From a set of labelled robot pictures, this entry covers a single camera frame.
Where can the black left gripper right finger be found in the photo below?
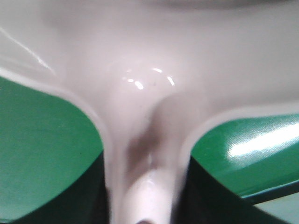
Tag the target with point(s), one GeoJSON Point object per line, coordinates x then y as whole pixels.
{"type": "Point", "coordinates": [206, 201]}

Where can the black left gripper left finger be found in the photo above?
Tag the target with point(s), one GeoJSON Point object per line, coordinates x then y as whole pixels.
{"type": "Point", "coordinates": [84, 202]}

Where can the pink dustpan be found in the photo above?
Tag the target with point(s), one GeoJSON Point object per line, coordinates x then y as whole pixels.
{"type": "Point", "coordinates": [154, 76]}

